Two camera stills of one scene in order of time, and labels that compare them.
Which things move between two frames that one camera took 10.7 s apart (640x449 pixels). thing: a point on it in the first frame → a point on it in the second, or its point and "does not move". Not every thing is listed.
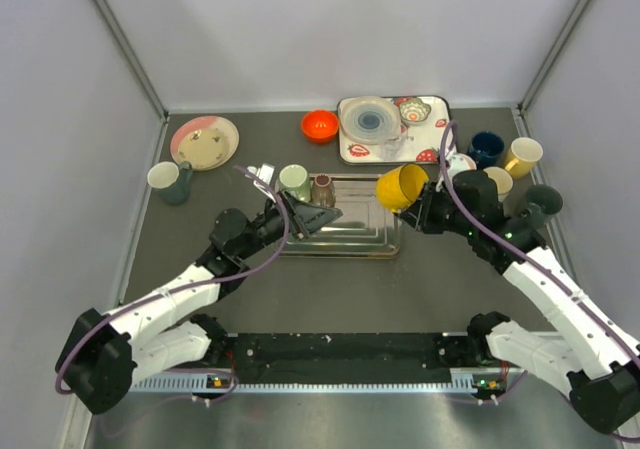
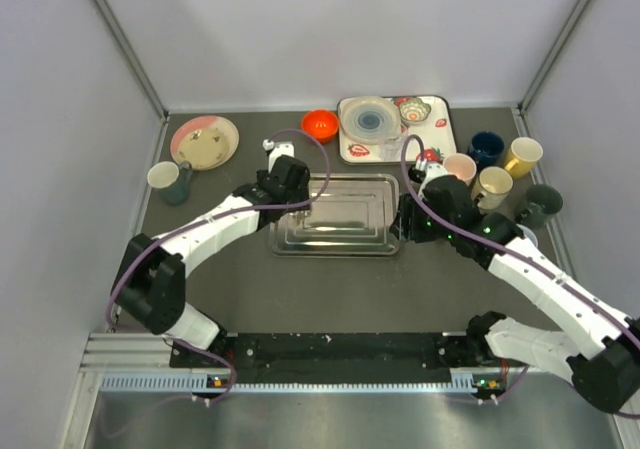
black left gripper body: [291, 216] → [298, 208]
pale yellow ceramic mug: [523, 154] does not move
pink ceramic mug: [460, 162] does not move
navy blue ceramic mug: [485, 147] does not move
